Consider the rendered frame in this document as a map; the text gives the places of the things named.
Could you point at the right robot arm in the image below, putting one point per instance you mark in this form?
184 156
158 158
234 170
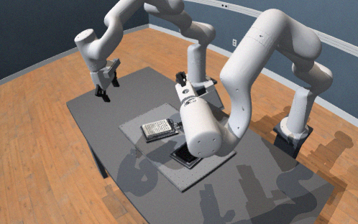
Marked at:
95 51

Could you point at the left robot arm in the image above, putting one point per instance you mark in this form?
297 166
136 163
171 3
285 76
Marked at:
272 30

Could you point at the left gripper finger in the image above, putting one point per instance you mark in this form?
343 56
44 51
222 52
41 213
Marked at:
180 76

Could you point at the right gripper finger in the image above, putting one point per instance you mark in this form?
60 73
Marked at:
99 94
114 81

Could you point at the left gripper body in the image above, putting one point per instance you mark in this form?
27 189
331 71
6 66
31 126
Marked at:
187 92

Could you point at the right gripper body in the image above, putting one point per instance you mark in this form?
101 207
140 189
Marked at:
97 77

